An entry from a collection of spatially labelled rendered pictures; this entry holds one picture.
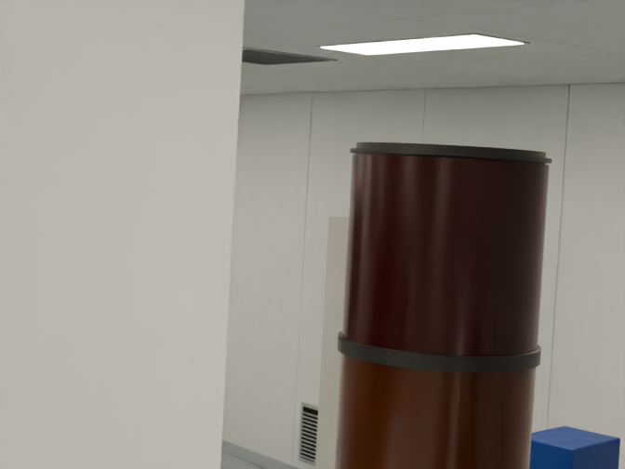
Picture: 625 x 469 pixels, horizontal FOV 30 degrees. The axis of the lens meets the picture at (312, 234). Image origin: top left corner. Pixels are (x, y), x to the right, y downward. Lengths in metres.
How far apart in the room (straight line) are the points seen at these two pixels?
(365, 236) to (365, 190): 0.01
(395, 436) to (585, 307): 6.72
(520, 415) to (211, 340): 1.70
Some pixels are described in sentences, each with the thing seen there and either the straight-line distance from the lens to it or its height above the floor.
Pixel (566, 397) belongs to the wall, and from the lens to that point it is 7.13.
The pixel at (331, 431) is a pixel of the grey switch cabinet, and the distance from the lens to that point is 8.04.
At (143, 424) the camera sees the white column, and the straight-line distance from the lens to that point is 1.93.
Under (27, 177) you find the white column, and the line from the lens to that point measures 1.78.
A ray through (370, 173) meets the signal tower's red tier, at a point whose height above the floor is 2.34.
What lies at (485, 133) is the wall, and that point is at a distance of 7.53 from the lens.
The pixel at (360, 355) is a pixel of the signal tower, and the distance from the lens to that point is 0.28.
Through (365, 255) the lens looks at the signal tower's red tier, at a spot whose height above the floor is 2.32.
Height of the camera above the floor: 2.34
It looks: 3 degrees down
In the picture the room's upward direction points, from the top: 3 degrees clockwise
